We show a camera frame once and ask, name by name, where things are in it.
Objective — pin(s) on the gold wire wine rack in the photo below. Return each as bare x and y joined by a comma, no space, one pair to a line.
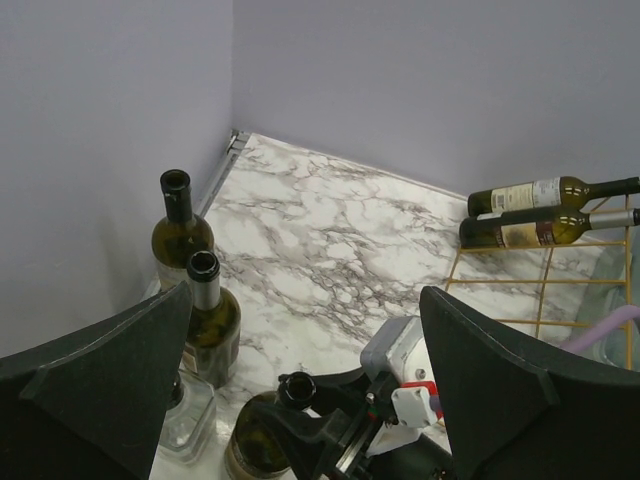
537,291

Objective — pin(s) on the front dark wine bottle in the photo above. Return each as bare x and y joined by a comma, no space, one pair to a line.
212,344

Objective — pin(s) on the clear glass bottle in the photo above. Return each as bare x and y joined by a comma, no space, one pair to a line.
189,419

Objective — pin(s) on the rear dark wine bottle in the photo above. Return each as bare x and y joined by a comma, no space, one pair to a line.
180,233

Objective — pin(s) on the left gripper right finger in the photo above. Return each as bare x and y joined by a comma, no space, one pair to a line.
518,408

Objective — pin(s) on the dark wine bottle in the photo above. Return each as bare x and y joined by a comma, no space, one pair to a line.
212,344
180,233

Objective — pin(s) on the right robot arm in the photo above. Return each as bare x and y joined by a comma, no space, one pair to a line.
423,459

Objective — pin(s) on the wine bottle white label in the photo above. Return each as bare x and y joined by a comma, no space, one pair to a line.
564,190

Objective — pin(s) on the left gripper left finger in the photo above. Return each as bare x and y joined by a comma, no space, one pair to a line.
91,404

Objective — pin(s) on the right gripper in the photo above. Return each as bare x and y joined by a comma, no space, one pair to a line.
325,423

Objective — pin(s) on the wine bottle brown label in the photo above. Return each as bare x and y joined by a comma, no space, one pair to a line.
545,226

